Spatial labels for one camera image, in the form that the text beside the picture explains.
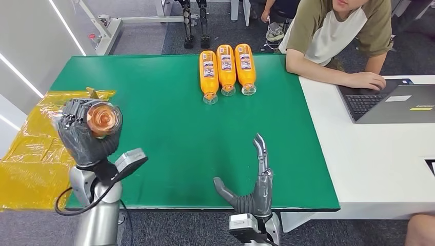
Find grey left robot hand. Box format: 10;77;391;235
55;98;123;168

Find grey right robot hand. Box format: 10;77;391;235
213;133;274;218

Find orange juice bottle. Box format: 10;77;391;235
234;43;258;97
199;50;220;106
86;103;123;139
216;44;237;98

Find yellow plastic sheet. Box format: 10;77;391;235
0;87;117;212

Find green table mat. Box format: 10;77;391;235
49;54;341;213

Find white desk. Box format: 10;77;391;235
280;74;435;234

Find grey laptop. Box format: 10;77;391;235
337;78;435;125

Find person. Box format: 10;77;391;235
260;0;302;54
404;213;435;246
278;0;395;92

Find white table legs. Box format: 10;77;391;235
230;0;252;28

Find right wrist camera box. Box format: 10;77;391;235
228;213;269;246

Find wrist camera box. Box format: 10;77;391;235
113;148;149;182
228;213;269;246

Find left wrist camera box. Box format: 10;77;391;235
113;148;149;182

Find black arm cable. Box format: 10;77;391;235
118;199;134;246
54;176;118;218

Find white metal support frame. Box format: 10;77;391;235
76;0;202;57

